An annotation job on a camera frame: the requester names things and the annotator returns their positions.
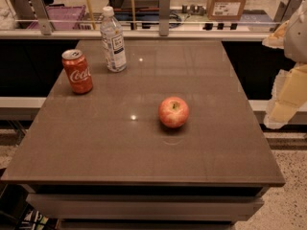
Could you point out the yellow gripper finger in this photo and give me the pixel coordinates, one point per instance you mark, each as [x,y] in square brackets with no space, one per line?
[277,40]
[289,94]

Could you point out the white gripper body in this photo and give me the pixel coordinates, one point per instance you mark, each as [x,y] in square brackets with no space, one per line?
[297,37]

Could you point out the clear plastic water bottle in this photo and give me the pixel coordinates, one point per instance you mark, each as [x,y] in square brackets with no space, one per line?
[113,41]

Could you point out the cardboard box with label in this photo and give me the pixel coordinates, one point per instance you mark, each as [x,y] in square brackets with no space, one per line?
[225,9]

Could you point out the glass railing barrier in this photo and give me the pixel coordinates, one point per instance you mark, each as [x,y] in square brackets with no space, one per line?
[250,27]

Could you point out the red apple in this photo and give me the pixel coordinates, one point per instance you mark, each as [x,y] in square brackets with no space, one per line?
[173,112]

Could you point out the red Coca-Cola can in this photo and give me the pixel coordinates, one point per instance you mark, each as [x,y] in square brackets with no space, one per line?
[77,71]

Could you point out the purple plastic crate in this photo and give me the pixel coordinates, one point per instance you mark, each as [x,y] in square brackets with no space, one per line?
[65,18]

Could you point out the grey table drawer base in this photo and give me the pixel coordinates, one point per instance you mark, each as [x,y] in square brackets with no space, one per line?
[148,208]

